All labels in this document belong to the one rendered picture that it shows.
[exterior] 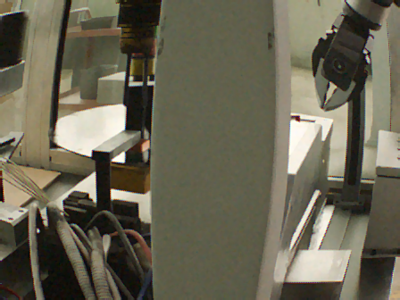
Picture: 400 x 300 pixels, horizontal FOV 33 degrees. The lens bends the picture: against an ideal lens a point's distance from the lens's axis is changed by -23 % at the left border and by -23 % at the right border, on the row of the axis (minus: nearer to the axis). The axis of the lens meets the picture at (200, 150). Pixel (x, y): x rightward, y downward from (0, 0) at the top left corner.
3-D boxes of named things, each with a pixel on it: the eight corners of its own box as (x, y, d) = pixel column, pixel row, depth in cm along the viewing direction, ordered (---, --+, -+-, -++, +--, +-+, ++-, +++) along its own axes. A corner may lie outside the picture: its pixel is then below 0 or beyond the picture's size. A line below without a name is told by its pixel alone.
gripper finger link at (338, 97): (346, 104, 112) (363, 64, 105) (337, 126, 107) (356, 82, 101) (330, 93, 112) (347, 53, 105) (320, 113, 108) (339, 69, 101)
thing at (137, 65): (131, 71, 127) (133, 54, 127) (159, 72, 126) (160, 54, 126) (122, 76, 123) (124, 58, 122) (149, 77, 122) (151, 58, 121)
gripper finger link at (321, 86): (330, 93, 112) (347, 53, 105) (320, 113, 108) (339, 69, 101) (313, 80, 112) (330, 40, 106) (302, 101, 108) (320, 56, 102)
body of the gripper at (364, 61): (368, 62, 106) (387, 13, 98) (358, 88, 100) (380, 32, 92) (329, 34, 107) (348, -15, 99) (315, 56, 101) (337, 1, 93)
